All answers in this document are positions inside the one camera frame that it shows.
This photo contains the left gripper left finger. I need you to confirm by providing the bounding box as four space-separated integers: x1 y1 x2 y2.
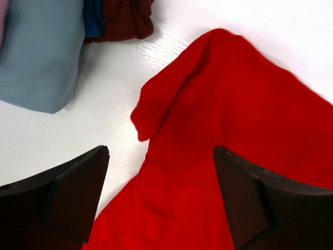
1 145 110 249

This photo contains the maroon folded t shirt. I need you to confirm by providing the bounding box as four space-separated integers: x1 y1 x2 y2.
84 1 154 44

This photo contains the red t shirt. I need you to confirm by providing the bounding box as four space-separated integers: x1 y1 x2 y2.
85 29 332 249

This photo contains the blue folded t shirt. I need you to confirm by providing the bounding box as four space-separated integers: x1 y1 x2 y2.
83 0 106 38

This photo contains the grey-blue folded t shirt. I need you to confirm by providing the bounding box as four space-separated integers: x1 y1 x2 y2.
1 0 85 114

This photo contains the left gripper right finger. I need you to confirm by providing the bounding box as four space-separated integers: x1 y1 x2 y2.
213 146 332 249

